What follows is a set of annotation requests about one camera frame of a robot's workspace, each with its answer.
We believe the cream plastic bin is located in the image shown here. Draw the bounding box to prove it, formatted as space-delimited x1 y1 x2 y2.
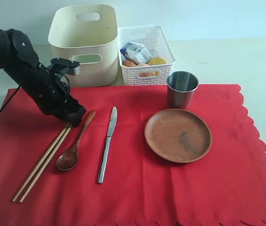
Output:
48 4 118 87

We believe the red scalloped table cloth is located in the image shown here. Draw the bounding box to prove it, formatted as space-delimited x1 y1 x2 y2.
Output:
0 84 266 226

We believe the brown wooden spoon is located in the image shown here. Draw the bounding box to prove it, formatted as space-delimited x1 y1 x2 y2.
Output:
56 110 96 171

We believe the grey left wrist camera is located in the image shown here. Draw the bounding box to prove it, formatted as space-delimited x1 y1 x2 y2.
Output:
49 57 80 76

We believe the brown round plate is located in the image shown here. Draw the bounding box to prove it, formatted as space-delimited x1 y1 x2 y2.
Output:
144 109 212 163

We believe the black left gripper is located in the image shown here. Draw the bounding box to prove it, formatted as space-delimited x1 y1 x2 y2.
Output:
4 63 86 127

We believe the blue white milk carton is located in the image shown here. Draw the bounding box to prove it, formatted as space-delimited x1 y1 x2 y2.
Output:
120 41 152 65

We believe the stainless steel cup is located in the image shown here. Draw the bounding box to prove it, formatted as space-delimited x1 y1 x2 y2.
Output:
166 71 199 109

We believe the yellow lemon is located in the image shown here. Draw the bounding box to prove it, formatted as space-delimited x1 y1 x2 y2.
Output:
147 57 166 76

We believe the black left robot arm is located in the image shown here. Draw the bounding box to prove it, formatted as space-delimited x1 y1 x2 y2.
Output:
0 29 86 126

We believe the silver table knife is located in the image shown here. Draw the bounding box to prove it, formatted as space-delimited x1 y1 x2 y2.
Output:
97 106 118 184

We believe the brown egg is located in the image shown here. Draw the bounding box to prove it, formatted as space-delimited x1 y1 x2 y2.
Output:
138 63 156 78

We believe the white woven plastic basket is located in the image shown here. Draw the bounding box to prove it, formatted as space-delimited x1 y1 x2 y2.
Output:
118 25 176 86

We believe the fried chicken nugget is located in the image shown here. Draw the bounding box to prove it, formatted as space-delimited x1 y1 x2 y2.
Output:
122 60 137 67

